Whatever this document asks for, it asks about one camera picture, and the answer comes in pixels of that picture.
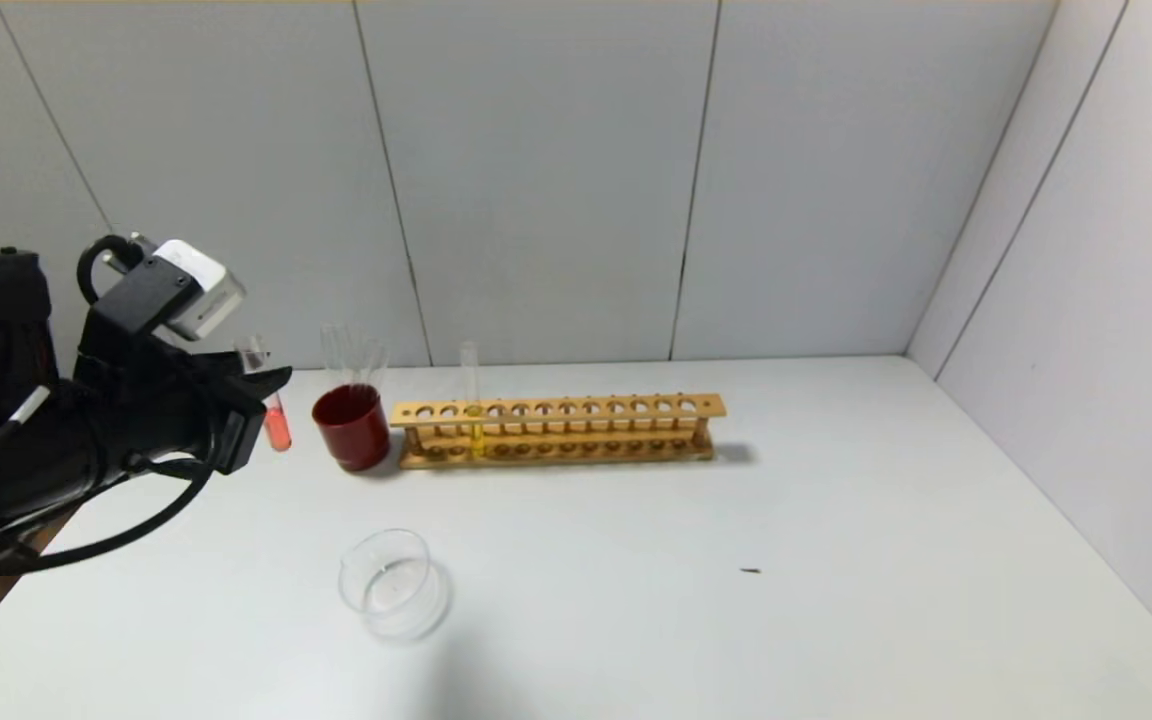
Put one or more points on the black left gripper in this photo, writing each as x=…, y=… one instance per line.
x=236, y=432

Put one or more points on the test tube with red pigment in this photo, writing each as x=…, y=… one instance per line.
x=278, y=430

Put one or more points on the test tube with yellow pigment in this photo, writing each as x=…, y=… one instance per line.
x=474, y=400

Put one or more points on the empty clear glass test tube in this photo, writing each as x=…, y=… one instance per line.
x=350, y=355
x=376, y=362
x=331, y=355

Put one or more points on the wooden test tube rack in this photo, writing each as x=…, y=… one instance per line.
x=556, y=410

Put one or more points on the dark red cylindrical cup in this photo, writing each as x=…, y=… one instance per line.
x=354, y=435

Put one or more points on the clear glass beaker dish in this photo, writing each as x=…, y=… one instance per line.
x=386, y=590

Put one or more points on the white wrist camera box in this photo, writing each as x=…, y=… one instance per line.
x=198, y=288

